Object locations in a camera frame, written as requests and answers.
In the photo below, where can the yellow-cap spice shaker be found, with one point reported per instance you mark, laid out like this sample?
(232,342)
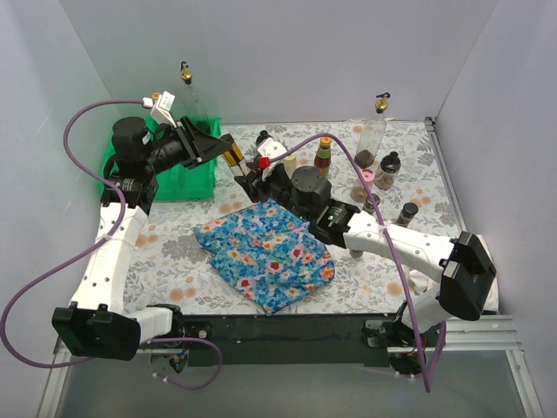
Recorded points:
(290,164)

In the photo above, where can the small black-cap pepper jar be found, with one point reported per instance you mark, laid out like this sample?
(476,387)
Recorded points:
(407,214)

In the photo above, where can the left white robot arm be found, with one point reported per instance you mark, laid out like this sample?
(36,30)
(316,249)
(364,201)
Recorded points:
(94,323)

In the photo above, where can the white crumpled cloth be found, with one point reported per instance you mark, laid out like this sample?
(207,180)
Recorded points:
(467,287)

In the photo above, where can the blue floral cloth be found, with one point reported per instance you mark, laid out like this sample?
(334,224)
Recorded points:
(267,254)

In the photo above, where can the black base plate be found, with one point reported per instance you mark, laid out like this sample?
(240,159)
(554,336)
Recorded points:
(369,339)

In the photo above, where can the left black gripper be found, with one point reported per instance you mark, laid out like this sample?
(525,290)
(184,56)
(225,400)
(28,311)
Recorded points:
(190,142)

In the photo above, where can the green plastic compartment bin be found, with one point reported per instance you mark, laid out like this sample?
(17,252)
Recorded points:
(181,184)

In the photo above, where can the pink-cap spice shaker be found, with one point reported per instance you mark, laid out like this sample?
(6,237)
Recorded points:
(358,192)

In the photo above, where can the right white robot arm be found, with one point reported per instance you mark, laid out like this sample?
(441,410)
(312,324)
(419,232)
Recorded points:
(336,223)

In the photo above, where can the black-cap glass spice jar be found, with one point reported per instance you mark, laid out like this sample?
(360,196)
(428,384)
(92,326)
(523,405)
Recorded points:
(388,170)

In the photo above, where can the yellow-label spice tube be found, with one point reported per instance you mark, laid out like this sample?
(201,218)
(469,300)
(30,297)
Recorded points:
(235,160)

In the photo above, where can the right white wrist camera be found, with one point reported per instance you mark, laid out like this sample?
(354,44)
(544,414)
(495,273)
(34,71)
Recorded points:
(269,152)

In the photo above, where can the tall oil bottle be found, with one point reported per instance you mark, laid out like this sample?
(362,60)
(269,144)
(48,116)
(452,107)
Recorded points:
(373,131)
(194,107)

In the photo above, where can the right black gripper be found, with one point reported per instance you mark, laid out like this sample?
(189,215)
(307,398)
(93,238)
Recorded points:
(265,181)

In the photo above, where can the black-cap white powder shaker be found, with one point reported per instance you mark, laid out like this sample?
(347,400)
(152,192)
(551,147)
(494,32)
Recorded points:
(263,138)

